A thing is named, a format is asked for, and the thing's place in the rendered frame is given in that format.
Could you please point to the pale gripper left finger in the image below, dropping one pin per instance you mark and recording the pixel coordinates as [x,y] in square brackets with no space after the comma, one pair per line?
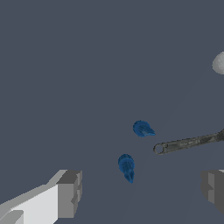
[43,199]

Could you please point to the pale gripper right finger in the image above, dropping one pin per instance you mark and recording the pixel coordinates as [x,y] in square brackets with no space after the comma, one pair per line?
[215,188]

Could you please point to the grey metal wrench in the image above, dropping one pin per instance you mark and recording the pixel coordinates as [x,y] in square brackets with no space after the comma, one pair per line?
[186,143]

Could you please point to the grey white ball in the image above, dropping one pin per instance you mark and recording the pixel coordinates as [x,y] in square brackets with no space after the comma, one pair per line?
[219,63]

